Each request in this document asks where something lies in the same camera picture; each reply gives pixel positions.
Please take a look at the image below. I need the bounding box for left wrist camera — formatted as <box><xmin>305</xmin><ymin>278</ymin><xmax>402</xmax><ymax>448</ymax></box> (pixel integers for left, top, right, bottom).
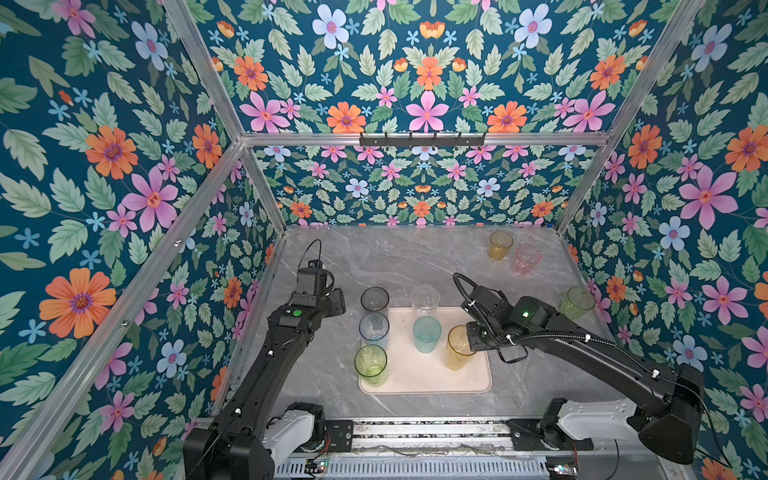
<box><xmin>296</xmin><ymin>267</ymin><xmax>335</xmax><ymax>297</ymax></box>

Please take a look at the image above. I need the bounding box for metal hook rail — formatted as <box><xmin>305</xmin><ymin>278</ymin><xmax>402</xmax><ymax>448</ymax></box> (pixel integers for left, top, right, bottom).
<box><xmin>358</xmin><ymin>132</ymin><xmax>486</xmax><ymax>149</ymax></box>

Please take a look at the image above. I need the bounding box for pink tumbler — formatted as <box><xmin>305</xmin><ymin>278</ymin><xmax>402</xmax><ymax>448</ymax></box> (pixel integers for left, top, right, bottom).
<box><xmin>513</xmin><ymin>244</ymin><xmax>542</xmax><ymax>276</ymax></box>

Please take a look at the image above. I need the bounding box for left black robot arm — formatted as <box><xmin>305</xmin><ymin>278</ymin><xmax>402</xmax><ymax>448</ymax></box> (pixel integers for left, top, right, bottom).
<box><xmin>183</xmin><ymin>288</ymin><xmax>346</xmax><ymax>479</ymax></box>

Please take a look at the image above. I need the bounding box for grey smoky tumbler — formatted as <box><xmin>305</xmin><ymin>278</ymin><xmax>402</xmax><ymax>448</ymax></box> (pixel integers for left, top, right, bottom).
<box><xmin>360</xmin><ymin>286</ymin><xmax>390</xmax><ymax>316</ymax></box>

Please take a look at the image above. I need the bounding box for light blue tumbler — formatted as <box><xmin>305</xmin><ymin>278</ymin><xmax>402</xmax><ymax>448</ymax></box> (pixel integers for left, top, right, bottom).
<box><xmin>358</xmin><ymin>312</ymin><xmax>390</xmax><ymax>349</ymax></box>

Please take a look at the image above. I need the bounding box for tall green faceted tumbler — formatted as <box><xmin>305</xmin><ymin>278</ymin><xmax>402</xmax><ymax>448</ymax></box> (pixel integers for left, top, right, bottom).
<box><xmin>354</xmin><ymin>344</ymin><xmax>388</xmax><ymax>387</ymax></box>

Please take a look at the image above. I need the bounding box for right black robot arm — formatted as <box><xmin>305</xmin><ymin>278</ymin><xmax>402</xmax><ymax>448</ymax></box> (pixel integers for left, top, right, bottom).
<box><xmin>460</xmin><ymin>284</ymin><xmax>705</xmax><ymax>465</ymax></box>

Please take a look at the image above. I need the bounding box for teal dotted tumbler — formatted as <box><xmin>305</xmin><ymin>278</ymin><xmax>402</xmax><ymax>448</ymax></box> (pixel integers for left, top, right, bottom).
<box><xmin>413</xmin><ymin>316</ymin><xmax>442</xmax><ymax>354</ymax></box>

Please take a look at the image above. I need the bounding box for beige plastic tray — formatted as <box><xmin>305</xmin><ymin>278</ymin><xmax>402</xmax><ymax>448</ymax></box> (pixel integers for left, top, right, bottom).
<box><xmin>358</xmin><ymin>307</ymin><xmax>492</xmax><ymax>395</ymax></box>

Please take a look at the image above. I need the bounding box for white vented cable duct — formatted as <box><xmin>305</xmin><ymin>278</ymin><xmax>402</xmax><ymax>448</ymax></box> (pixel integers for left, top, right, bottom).
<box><xmin>274</xmin><ymin>457</ymin><xmax>550</xmax><ymax>479</ymax></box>

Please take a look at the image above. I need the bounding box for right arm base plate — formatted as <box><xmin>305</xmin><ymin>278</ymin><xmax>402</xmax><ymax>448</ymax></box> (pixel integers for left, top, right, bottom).
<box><xmin>504</xmin><ymin>418</ymin><xmax>594</xmax><ymax>452</ymax></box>

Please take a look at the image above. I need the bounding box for short yellow tumbler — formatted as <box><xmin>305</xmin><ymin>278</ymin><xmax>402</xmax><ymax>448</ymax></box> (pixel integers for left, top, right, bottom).
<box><xmin>488</xmin><ymin>230</ymin><xmax>514</xmax><ymax>261</ymax></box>

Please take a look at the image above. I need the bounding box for aluminium front rail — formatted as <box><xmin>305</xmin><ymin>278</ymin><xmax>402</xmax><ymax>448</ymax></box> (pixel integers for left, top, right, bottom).
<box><xmin>185</xmin><ymin>416</ymin><xmax>679</xmax><ymax>458</ymax></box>

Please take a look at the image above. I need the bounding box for clear glass tumbler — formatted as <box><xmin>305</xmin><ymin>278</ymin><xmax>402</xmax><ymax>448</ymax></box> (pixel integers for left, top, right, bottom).
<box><xmin>411</xmin><ymin>284</ymin><xmax>441</xmax><ymax>318</ymax></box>

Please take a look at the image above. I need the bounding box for short green tumbler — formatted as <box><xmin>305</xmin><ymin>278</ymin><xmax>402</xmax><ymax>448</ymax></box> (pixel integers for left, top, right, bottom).
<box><xmin>560</xmin><ymin>287</ymin><xmax>596</xmax><ymax>320</ymax></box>

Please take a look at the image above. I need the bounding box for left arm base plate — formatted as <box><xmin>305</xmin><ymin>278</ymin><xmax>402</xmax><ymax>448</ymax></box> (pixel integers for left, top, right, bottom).
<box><xmin>297</xmin><ymin>420</ymin><xmax>355</xmax><ymax>456</ymax></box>

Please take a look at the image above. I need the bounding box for tall yellow tumbler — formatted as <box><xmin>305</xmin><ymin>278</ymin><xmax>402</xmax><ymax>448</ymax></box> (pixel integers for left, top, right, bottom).
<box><xmin>446</xmin><ymin>325</ymin><xmax>475</xmax><ymax>371</ymax></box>

